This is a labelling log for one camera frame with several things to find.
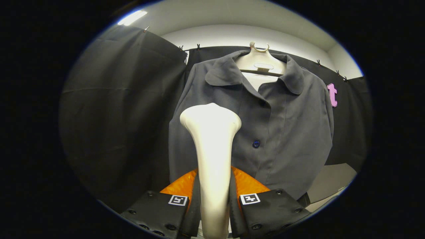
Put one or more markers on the dark grey button shirt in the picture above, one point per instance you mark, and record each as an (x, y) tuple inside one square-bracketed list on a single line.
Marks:
[(292, 132)]

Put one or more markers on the white cabinet with grey top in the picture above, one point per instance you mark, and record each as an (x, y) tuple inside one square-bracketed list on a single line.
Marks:
[(332, 181)]

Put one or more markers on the cream white garment steamer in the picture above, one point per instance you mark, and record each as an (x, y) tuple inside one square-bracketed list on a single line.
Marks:
[(212, 156)]

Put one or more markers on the cream clothes hanger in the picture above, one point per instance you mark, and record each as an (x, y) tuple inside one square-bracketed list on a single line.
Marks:
[(260, 64)]

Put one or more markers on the black backdrop cloth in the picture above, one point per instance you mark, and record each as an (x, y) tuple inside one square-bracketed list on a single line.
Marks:
[(116, 116)]

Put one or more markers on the row of black clips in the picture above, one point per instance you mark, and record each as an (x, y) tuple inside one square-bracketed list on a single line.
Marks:
[(198, 46)]

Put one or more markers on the long ceiling light strip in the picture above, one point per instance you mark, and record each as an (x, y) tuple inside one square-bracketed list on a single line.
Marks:
[(132, 18)]

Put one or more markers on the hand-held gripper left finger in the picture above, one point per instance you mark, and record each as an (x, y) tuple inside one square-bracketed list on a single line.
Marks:
[(196, 212)]

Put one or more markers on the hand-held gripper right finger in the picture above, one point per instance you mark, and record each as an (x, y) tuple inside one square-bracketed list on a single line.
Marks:
[(236, 215)]

